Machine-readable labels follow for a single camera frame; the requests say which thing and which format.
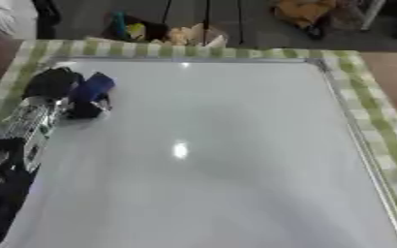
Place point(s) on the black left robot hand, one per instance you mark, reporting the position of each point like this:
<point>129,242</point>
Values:
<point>52,82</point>

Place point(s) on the blue whiteboard eraser brush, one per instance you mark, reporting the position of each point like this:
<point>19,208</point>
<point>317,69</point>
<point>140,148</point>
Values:
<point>92,85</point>

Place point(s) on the pale crumpled paper bag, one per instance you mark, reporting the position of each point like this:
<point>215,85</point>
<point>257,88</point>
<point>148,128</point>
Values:
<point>199,36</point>

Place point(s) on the black tripod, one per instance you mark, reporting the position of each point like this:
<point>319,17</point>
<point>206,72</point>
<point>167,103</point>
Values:
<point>206,20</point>

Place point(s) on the yellow-brown bag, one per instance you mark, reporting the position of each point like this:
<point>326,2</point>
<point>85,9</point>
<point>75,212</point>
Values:
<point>304,13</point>

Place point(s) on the white chair leg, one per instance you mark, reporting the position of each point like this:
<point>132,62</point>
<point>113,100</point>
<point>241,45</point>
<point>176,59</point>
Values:
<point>372,14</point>

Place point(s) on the white whiteboard with metal frame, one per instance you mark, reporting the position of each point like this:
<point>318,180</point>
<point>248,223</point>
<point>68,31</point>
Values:
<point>207,155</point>

